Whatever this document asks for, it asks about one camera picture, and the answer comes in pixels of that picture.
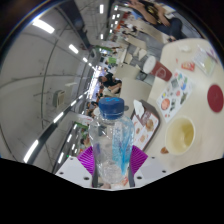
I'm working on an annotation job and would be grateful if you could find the cream mug with brown handle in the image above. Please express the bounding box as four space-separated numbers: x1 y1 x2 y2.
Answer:
159 115 196 156

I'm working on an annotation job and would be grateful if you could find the small red sauce packet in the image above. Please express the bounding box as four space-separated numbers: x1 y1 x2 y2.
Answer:
180 60 196 72

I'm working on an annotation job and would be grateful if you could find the group of cream chairs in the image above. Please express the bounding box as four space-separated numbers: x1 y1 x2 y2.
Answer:
113 31 149 81

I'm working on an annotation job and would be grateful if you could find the group of ceiling lights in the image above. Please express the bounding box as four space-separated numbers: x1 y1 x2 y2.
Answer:
22 3 121 164

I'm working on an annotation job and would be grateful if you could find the crumpled white tissue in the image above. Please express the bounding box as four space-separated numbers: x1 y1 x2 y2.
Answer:
178 44 193 54

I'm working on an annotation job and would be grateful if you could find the cream chair with round hole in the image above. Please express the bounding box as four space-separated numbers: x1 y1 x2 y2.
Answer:
120 77 153 109

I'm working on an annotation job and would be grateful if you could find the white paper napkin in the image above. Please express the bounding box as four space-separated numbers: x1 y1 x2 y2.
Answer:
133 99 146 118

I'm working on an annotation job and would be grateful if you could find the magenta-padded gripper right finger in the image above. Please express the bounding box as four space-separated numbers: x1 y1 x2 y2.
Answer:
127 145 168 189

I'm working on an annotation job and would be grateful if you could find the colourful printed leaflet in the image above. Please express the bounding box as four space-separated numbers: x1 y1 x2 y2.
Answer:
155 69 196 124

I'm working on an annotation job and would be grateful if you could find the ceiling air conditioner unit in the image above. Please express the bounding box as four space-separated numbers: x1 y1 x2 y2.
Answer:
53 89 67 108

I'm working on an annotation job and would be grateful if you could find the dark tray with paper liner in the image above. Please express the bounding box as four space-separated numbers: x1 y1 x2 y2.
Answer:
129 99 162 152

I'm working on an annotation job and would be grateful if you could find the clear blue-capped water bottle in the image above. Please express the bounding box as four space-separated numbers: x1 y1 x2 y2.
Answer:
88 97 136 186

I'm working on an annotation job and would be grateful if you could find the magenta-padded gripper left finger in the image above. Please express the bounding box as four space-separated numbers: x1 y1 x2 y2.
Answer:
54 145 99 189

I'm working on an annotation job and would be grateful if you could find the flat round red coaster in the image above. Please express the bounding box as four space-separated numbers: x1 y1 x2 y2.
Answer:
206 83 224 114

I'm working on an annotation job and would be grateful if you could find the clear plastic pouch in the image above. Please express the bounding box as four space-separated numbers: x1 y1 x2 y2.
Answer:
193 46 218 76

